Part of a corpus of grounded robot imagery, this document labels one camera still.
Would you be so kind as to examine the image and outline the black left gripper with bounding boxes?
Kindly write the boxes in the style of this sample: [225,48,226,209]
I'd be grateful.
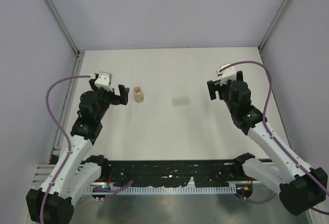
[89,79,128,121]

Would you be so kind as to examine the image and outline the clear pill bottle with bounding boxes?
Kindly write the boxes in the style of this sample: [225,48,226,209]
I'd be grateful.
[133,86,144,103]

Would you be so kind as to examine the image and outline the translucent weekly pill organizer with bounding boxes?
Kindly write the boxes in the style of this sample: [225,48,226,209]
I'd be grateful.
[171,97,190,107]

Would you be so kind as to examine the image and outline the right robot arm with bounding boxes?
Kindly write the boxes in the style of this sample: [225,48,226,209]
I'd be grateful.
[207,71,328,215]

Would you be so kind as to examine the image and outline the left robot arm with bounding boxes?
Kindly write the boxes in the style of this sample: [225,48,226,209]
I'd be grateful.
[26,72,129,223]

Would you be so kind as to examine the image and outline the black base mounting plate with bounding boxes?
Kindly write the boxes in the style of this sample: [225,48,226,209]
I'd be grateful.
[96,159,252,188]

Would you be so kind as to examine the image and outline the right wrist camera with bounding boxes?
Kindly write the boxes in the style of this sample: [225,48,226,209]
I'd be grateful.
[216,63,237,85]

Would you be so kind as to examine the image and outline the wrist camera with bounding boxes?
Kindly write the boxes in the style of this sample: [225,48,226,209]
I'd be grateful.
[216,63,237,85]
[89,71,113,92]

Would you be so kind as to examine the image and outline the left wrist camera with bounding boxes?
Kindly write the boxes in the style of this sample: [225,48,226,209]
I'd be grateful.
[89,71,113,92]

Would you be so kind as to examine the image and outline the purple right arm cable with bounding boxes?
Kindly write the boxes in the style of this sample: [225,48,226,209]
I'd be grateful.
[217,60,329,215]

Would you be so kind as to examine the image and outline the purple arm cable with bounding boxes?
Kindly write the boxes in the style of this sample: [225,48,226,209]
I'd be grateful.
[40,73,134,223]
[217,60,329,215]

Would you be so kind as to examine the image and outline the left aluminium frame post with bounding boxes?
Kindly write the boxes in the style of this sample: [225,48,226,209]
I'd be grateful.
[32,0,81,57]

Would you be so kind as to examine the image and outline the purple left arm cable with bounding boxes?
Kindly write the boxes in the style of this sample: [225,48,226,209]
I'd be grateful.
[40,73,134,223]

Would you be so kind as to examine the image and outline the white slotted cable duct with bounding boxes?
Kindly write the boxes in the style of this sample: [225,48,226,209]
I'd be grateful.
[84,184,236,195]

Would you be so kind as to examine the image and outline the aluminium frame corner post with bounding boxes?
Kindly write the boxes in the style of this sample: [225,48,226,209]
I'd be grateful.
[258,0,293,54]

